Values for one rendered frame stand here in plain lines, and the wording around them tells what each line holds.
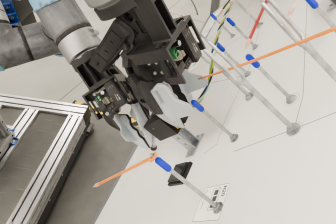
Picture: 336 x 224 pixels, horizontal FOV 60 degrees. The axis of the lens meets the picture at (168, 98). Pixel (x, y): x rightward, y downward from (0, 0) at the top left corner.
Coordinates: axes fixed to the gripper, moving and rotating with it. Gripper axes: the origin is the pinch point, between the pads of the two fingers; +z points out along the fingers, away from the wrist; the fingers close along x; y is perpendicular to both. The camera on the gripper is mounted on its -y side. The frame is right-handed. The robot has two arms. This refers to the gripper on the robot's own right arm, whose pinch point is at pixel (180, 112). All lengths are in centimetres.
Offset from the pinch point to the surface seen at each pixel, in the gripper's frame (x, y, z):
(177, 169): -5.7, -1.7, 7.5
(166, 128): -2.2, -2.3, 1.3
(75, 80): 84, -172, 53
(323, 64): -2.0, 21.7, -8.3
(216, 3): 88, -35, 23
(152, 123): -2.3, -4.5, 0.2
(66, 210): -2, -114, 74
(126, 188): -6.9, -20.0, 16.8
